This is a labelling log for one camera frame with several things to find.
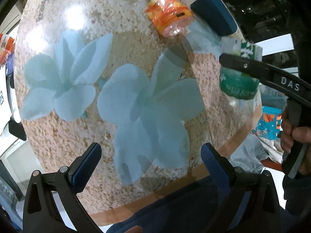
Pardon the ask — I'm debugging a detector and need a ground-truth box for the clear green plastic cup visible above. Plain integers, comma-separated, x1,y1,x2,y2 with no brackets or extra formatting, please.
219,37,263,100

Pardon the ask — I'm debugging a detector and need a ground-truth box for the dark blue cup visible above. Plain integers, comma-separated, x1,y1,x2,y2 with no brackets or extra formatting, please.
190,0,238,37

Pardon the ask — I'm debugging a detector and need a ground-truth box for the person's right hand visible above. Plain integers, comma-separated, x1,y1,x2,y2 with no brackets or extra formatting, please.
280,107,310,175

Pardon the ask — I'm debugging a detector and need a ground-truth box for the teal floral box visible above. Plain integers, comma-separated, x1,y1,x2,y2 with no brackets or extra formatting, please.
252,106,282,140

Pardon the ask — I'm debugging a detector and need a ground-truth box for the orange yellow plastic jar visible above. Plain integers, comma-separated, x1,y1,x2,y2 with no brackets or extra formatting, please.
145,0,194,38

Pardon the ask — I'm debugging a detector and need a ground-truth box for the orange small box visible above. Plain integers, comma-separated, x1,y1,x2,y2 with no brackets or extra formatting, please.
0,33,15,65

